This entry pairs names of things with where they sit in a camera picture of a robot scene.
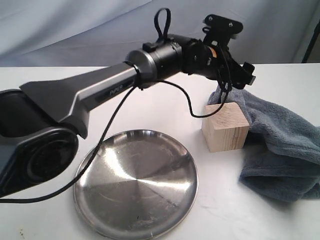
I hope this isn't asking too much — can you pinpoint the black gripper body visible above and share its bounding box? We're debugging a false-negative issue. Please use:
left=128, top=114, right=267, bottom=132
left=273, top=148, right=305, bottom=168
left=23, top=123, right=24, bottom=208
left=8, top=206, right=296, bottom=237
left=219, top=46, right=256, bottom=90

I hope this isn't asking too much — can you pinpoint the light wooden block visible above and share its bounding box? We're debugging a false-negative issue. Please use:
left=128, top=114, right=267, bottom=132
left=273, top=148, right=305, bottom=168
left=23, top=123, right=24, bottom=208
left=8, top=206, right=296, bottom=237
left=201, top=102, right=250, bottom=153

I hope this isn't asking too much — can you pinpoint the grey-blue fluffy towel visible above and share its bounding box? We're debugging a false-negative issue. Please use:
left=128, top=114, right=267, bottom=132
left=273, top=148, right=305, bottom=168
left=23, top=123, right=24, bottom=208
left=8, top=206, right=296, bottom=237
left=206, top=86, right=320, bottom=203

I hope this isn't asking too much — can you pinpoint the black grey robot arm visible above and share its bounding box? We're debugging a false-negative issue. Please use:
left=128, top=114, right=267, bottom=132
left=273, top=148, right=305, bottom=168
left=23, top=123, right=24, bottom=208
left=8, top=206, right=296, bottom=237
left=0, top=34, right=255, bottom=202

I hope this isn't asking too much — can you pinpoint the black stand pole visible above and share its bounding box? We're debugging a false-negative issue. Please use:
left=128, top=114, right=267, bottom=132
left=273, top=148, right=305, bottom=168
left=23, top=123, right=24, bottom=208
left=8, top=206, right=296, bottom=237
left=301, top=2, right=320, bottom=64

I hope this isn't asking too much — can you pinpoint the round stainless steel plate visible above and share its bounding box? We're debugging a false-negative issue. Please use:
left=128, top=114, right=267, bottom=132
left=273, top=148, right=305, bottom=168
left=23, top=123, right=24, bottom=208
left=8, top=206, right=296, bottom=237
left=73, top=129, right=198, bottom=240

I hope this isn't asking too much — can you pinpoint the grey fabric backdrop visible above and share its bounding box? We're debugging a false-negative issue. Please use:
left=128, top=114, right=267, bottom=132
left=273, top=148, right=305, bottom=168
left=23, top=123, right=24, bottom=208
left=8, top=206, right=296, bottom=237
left=0, top=0, right=319, bottom=67

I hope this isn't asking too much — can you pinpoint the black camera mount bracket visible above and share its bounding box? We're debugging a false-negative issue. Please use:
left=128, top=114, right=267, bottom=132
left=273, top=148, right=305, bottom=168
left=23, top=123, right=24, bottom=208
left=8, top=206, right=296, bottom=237
left=202, top=14, right=244, bottom=49

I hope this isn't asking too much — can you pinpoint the black cable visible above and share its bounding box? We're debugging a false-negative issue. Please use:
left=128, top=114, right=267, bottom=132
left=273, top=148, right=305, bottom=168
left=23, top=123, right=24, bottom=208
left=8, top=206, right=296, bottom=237
left=0, top=7, right=233, bottom=205

